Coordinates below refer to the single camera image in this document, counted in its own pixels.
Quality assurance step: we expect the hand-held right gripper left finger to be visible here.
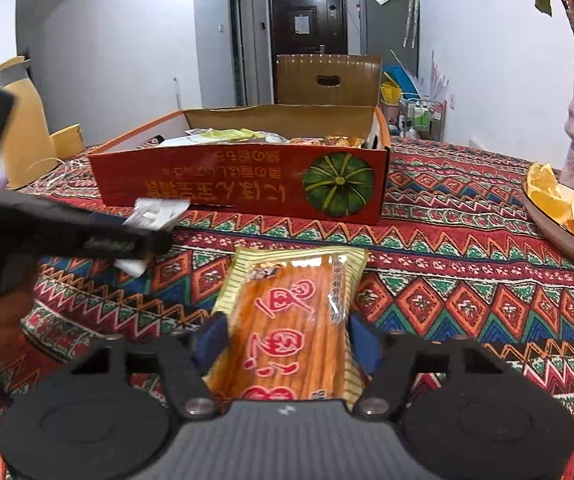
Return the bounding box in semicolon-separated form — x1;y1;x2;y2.
54;312;230;419

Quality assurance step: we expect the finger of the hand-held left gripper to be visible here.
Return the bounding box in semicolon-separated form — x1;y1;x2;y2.
0;194;174;262

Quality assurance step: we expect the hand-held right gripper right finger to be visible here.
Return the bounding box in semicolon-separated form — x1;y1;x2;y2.
349;315;518;419

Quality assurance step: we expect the small white snack packet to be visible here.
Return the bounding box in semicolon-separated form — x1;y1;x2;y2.
117;197;191;277

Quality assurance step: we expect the orange stick snack packet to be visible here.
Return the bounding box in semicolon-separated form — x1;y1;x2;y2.
202;246;370;409

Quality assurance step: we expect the red cardboard box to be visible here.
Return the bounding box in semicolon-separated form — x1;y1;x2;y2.
88;104;392;225

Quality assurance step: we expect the green snack packet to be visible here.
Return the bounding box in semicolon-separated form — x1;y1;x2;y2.
202;128;269;144

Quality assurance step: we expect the orange cracker snack packet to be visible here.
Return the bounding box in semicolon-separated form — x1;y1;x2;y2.
326;135;369;150
289;135;329;149

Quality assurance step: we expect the person's left hand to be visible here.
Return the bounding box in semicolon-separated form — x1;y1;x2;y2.
0;280;35;403

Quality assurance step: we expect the yellow thermos jug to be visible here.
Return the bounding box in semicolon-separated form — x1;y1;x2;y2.
0;55;61;191

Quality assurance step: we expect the shallow bowl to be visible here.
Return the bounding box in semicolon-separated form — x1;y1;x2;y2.
522;180;574;274

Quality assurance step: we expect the trolley rack with bottles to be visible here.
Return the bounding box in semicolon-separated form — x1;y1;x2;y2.
398;97;446;141

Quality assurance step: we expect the grey side door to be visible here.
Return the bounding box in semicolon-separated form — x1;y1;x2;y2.
227;0;259;107

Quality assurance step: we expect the yellow plastic item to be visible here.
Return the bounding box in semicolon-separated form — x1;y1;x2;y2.
379;82;404;106

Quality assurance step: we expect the brown cardboard box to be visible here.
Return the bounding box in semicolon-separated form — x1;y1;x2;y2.
276;53;383;107

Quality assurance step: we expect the dark entrance door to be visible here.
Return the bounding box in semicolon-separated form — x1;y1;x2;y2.
268;0;348;56

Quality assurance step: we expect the grey fridge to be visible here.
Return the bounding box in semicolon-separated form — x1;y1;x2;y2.
359;0;421;79

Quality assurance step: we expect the folded hanging umbrella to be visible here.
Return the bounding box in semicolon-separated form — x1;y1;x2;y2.
403;0;421;50

